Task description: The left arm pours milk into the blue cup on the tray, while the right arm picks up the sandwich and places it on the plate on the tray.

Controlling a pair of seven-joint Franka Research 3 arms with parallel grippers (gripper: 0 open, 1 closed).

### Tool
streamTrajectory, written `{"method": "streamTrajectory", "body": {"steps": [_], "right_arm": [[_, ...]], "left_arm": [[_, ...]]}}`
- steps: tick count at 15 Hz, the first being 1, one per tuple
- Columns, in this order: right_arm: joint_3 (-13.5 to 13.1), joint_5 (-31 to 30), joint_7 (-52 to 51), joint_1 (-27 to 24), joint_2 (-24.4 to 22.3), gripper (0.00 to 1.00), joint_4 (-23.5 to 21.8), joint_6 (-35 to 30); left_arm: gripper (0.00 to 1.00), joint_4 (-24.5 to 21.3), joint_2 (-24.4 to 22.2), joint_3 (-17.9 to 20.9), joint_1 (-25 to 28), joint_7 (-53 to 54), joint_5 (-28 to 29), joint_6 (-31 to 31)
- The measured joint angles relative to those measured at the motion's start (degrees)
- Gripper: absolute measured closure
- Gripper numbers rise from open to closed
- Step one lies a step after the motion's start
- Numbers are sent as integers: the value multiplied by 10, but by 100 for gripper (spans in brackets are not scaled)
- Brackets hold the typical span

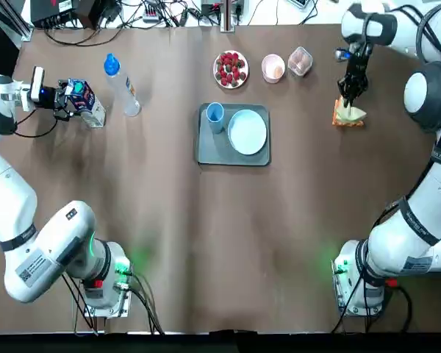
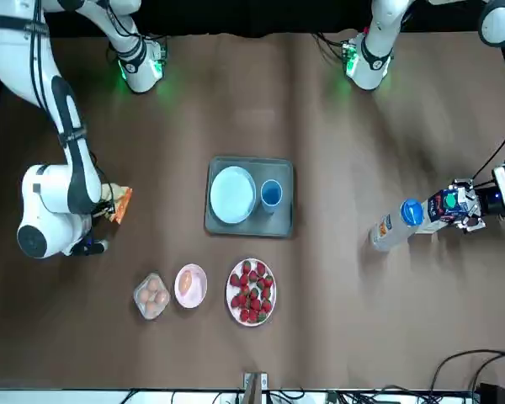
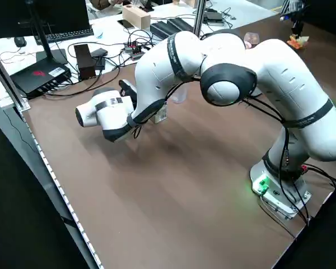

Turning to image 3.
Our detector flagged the black router red logo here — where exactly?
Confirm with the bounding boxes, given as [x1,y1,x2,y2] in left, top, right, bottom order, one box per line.
[10,59,73,99]

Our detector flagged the light wooden box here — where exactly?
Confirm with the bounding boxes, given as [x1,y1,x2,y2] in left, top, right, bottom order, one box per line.
[122,4,152,30]

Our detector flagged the aluminium post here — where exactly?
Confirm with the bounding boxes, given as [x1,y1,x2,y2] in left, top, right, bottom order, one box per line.
[192,0,208,37]

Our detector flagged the small black box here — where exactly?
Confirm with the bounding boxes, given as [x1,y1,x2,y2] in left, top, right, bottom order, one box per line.
[203,11,225,27]

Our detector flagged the dark brown box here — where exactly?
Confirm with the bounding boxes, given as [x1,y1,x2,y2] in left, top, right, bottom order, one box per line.
[73,43,97,81]

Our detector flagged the person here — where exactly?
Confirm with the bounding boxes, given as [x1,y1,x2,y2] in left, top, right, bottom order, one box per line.
[88,0,124,12]

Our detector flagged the black monitor stand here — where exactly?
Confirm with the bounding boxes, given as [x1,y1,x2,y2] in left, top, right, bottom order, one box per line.
[25,0,68,67]

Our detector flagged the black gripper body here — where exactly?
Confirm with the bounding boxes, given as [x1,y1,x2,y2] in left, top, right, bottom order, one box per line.
[288,0,309,24]
[119,79,138,109]

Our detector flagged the aluminium frame rail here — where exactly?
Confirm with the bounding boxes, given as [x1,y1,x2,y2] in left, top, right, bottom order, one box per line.
[0,38,30,110]

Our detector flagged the smartphone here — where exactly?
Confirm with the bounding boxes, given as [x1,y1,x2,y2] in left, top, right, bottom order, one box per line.
[116,18,136,30]

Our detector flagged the black power adapter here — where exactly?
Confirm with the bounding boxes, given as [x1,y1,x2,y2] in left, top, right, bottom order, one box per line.
[90,47,108,71]

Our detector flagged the black ribbed box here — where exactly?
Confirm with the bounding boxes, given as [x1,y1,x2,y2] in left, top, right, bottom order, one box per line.
[150,20,176,40]
[166,16,196,34]

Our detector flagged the black monitor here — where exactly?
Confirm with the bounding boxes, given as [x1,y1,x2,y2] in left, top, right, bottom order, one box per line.
[0,0,91,39]

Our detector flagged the black table cable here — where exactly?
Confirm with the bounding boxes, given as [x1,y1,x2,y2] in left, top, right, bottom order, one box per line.
[43,66,121,98]

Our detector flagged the blue white milk carton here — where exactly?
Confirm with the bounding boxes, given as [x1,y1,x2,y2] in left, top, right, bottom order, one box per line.
[153,104,169,124]

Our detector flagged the grey power strip red switches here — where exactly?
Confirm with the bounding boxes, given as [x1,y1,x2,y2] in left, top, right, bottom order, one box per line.
[124,40,151,61]

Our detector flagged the triangular sandwich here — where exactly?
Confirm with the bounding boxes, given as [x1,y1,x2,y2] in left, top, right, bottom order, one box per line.
[286,35,310,50]

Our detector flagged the black keyboard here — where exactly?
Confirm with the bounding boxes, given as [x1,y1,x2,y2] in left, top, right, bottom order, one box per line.
[35,26,95,45]

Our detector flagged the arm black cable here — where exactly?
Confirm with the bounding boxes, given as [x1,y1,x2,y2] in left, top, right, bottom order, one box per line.
[130,75,336,226]

